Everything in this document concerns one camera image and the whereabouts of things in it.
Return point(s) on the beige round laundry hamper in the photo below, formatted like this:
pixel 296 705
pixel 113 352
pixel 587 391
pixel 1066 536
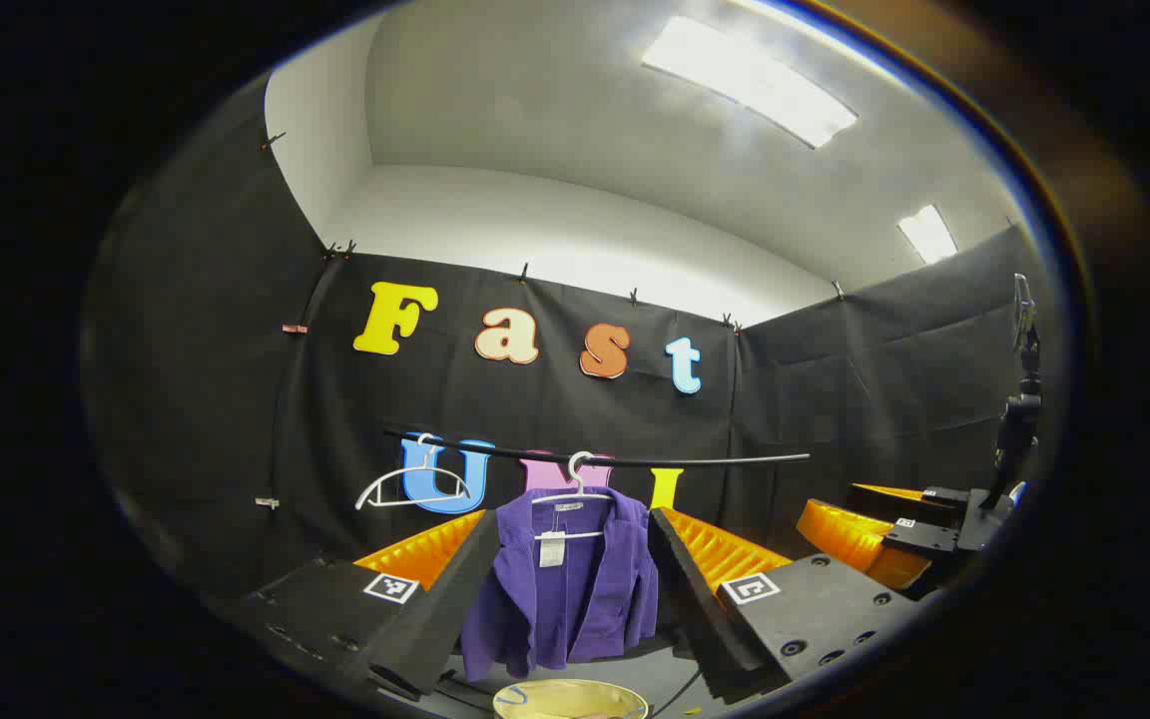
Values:
pixel 560 701

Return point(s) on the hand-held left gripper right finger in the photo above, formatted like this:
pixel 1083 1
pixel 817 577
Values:
pixel 700 619

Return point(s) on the large rectangular ceiling light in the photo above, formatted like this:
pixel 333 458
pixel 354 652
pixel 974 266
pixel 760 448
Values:
pixel 750 80

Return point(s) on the small rectangular ceiling light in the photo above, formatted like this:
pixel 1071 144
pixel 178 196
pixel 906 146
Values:
pixel 927 235

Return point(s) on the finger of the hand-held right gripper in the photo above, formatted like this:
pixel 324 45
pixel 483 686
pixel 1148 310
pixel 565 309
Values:
pixel 944 495
pixel 919 537

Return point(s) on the black backdrop cloth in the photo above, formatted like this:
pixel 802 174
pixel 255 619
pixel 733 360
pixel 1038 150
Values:
pixel 835 399

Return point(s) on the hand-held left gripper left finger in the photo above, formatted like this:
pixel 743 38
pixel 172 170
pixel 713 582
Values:
pixel 440 619

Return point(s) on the black clothes rack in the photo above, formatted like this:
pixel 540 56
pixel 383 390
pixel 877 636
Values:
pixel 695 462

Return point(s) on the white paper hang tag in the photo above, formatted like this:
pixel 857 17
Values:
pixel 551 551

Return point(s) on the white plastic hanger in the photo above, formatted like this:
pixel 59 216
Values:
pixel 580 488
pixel 425 465

